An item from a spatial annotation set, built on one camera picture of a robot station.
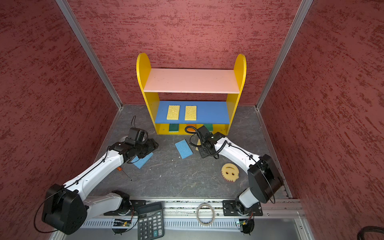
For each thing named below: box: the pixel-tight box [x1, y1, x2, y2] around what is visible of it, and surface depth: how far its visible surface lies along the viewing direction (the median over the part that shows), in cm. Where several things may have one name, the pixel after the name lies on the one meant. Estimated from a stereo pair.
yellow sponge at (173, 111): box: [166, 105, 180, 120], surface depth 99 cm
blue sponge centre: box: [174, 139, 194, 159], surface depth 97 cm
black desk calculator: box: [137, 202, 165, 240], surface depth 70 cm
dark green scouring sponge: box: [169, 123, 179, 133], surface depth 106 cm
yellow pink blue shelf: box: [136, 53, 247, 135], surface depth 82 cm
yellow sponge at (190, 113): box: [184, 105, 197, 121], surface depth 97 cm
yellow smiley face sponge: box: [221, 163, 240, 183], surface depth 85 cm
